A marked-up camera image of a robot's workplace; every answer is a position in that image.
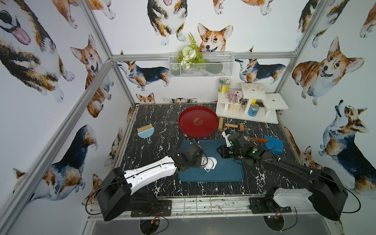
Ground artificial green white flowers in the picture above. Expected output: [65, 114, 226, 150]
[175, 33, 206, 70]

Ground pink flower decoration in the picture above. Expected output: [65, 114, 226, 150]
[227, 90, 243, 104]

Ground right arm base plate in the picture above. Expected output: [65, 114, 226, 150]
[249, 197, 292, 214]

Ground light blue hand brush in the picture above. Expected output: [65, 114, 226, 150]
[137, 124, 155, 144]

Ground yellow sunflower seed can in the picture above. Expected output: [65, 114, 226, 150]
[218, 77, 231, 94]

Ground wooden double roller pin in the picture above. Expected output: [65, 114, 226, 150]
[218, 117, 244, 132]

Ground white dough piece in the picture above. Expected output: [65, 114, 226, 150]
[201, 157, 217, 172]

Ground metal dough scraper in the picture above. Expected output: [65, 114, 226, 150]
[221, 129, 270, 144]

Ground white tiered shelf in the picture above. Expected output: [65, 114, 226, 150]
[216, 83, 288, 124]

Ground white wire wall basket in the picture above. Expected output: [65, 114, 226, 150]
[168, 52, 235, 78]

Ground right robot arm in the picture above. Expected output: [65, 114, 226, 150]
[221, 130, 348, 221]

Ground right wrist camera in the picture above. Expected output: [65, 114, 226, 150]
[222, 130, 234, 148]

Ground round metal cutter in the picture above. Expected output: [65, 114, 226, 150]
[200, 157, 213, 172]

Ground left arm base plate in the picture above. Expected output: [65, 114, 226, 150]
[131, 200, 172, 218]

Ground teal plastic tray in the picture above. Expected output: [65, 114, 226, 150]
[178, 139, 244, 183]

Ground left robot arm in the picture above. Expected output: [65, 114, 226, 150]
[95, 142, 204, 221]

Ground red round tray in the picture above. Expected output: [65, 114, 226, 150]
[178, 106, 219, 138]

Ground blue can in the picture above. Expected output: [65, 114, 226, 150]
[248, 103, 259, 117]

